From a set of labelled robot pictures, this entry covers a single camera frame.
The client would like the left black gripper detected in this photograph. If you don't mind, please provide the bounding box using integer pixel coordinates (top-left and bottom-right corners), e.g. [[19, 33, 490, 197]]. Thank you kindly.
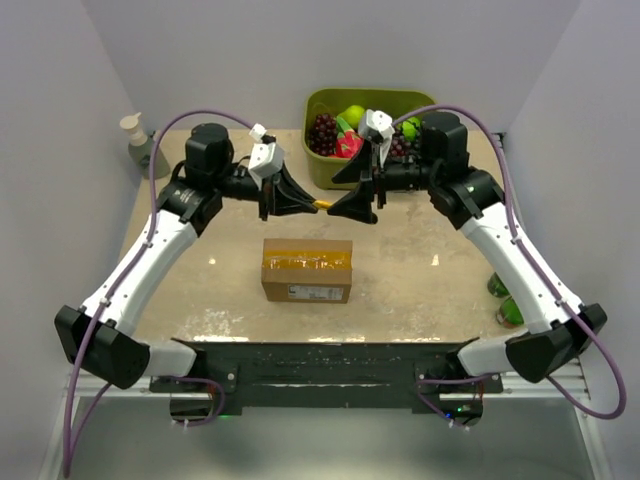
[[213, 159, 318, 221]]

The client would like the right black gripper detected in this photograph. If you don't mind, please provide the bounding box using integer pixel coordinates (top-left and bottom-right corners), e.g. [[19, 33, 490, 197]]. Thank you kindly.
[[328, 136, 441, 224]]

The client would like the yellow utility knife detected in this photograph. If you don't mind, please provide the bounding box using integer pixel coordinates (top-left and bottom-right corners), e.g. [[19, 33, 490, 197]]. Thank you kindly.
[[313, 200, 332, 210]]

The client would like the brown cardboard express box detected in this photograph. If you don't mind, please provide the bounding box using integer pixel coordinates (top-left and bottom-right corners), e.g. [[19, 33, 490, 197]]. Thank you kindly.
[[261, 238, 353, 304]]

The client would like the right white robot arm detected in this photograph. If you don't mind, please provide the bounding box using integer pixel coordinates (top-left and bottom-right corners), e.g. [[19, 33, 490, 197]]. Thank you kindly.
[[328, 110, 607, 393]]

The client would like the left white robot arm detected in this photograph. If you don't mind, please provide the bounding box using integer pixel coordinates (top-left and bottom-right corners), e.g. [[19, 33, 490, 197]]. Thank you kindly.
[[54, 123, 317, 392]]

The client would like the green plastic tub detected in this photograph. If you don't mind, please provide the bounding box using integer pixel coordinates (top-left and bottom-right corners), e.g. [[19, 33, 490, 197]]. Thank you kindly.
[[303, 87, 436, 190]]

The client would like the pink dragon fruit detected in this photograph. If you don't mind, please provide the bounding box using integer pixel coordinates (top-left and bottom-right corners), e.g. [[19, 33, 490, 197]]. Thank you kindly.
[[333, 115, 363, 160]]

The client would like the dark red grape bunch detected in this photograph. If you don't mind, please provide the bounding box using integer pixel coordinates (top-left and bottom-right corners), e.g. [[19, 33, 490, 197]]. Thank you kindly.
[[307, 113, 337, 157]]

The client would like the green pear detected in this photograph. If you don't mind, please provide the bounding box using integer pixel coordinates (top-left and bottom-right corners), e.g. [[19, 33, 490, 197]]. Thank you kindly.
[[340, 105, 366, 130]]

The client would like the green round fruit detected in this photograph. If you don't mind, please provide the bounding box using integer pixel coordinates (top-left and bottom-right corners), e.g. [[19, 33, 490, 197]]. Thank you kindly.
[[397, 117, 421, 142]]

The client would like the grey pump soap bottle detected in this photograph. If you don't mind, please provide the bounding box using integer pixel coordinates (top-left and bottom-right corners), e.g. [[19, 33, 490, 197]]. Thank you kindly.
[[119, 112, 170, 179]]

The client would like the green glass bottle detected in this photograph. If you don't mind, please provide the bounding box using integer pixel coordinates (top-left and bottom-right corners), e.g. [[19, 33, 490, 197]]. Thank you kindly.
[[495, 296, 524, 328], [487, 272, 509, 298]]

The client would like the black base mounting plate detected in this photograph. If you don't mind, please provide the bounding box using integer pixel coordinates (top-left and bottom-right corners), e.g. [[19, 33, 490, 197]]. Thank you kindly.
[[150, 342, 503, 426]]

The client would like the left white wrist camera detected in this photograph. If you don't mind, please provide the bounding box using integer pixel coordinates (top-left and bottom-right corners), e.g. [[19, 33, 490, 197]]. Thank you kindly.
[[248, 123, 284, 190]]

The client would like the aluminium frame rail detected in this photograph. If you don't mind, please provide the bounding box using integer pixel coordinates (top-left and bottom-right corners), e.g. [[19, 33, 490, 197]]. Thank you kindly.
[[38, 369, 611, 480]]

